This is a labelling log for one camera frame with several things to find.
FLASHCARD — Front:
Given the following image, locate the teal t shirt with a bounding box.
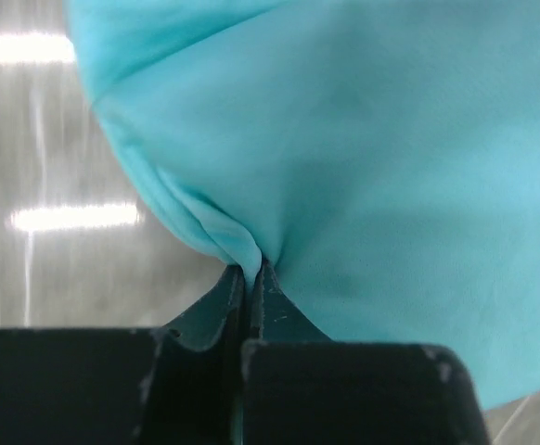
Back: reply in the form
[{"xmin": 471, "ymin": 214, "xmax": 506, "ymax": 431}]
[{"xmin": 67, "ymin": 1, "xmax": 540, "ymax": 408}]

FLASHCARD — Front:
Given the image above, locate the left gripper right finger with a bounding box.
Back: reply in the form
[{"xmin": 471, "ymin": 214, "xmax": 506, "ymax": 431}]
[{"xmin": 241, "ymin": 265, "xmax": 489, "ymax": 444}]

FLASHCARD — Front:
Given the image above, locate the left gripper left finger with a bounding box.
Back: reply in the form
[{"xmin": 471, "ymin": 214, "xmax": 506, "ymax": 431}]
[{"xmin": 0, "ymin": 267, "xmax": 244, "ymax": 444}]

